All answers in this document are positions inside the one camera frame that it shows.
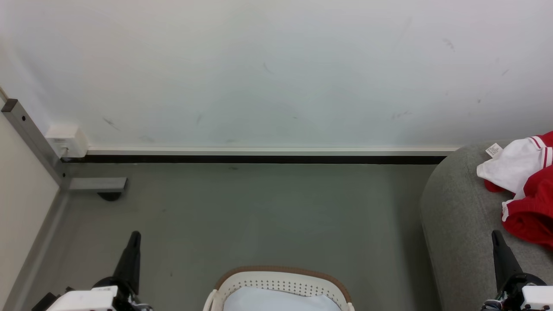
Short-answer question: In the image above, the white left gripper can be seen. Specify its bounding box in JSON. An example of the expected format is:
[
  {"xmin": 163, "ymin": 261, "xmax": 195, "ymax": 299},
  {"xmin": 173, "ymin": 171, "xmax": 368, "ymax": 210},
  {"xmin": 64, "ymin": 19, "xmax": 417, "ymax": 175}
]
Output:
[{"xmin": 45, "ymin": 231, "xmax": 152, "ymax": 311}]

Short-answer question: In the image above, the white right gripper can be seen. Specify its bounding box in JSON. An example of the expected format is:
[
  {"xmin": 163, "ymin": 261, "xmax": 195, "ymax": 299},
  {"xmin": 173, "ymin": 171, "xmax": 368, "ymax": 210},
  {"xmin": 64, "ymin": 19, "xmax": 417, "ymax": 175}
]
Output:
[{"xmin": 482, "ymin": 230, "xmax": 553, "ymax": 311}]

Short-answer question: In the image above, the red white striped garment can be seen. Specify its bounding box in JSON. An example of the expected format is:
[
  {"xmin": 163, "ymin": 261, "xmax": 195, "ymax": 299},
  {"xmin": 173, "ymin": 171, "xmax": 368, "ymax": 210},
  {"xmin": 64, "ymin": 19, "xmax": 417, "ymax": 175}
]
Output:
[{"xmin": 477, "ymin": 131, "xmax": 553, "ymax": 250}]

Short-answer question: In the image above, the grey fabric sofa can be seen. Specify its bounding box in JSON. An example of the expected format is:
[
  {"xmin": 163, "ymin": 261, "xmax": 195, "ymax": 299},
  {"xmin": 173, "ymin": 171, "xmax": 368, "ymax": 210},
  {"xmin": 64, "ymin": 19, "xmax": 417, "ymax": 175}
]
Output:
[{"xmin": 420, "ymin": 140, "xmax": 553, "ymax": 311}]

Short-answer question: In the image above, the grey metal foot bar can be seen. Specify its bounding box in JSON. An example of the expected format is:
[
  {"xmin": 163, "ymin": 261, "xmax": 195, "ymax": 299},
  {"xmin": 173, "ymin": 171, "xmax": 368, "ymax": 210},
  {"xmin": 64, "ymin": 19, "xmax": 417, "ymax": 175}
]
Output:
[{"xmin": 69, "ymin": 177, "xmax": 128, "ymax": 193}]

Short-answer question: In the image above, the beige partition panel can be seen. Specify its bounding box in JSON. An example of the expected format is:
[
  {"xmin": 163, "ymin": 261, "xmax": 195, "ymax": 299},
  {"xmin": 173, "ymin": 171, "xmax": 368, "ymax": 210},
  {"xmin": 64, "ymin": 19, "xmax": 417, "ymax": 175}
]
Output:
[{"xmin": 0, "ymin": 89, "xmax": 60, "ymax": 311}]

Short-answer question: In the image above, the cream perforated laundry basket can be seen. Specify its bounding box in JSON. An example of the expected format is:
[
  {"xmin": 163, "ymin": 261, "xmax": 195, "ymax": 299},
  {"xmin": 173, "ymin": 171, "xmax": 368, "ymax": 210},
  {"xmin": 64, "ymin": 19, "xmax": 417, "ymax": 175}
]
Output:
[{"xmin": 203, "ymin": 267, "xmax": 356, "ymax": 311}]

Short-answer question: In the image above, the pale white cloth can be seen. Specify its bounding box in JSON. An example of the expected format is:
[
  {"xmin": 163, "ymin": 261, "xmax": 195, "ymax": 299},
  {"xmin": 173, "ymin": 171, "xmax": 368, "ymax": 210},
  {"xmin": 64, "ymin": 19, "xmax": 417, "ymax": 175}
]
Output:
[{"xmin": 222, "ymin": 287, "xmax": 344, "ymax": 311}]

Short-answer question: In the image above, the black baseboard strip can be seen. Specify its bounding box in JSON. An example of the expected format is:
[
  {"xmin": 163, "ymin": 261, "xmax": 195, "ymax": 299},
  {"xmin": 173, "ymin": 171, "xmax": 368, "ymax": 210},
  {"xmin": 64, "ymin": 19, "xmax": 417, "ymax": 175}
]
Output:
[{"xmin": 60, "ymin": 155, "xmax": 448, "ymax": 165}]

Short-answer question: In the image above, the white baseboard trim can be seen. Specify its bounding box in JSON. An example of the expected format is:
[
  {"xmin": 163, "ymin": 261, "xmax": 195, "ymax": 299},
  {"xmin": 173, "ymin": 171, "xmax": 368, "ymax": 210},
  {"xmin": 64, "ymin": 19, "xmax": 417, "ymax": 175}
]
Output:
[{"xmin": 86, "ymin": 146, "xmax": 461, "ymax": 156}]

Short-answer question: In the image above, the grey metal frame post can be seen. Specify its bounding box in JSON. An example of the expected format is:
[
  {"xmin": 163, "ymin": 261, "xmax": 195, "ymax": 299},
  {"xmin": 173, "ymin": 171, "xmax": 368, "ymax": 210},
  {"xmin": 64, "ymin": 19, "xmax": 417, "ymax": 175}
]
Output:
[{"xmin": 1, "ymin": 99, "xmax": 72, "ymax": 188}]

